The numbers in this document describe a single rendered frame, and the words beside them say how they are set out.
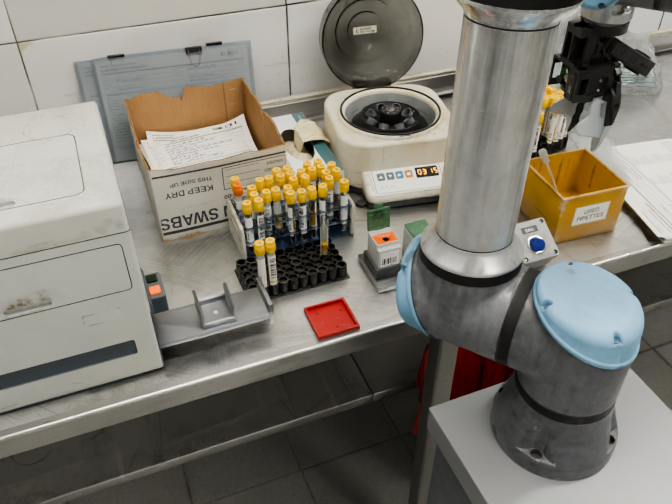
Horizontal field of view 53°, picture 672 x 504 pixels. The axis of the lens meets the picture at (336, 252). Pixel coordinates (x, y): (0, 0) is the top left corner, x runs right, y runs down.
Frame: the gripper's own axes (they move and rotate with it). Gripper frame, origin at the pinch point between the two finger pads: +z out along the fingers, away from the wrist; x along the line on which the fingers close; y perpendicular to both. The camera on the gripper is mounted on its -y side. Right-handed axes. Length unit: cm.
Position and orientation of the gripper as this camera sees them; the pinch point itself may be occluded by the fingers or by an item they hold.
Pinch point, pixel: (585, 134)
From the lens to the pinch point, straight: 123.4
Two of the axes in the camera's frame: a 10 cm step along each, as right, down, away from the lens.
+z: 0.0, 7.7, 6.4
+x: 3.2, 6.1, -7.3
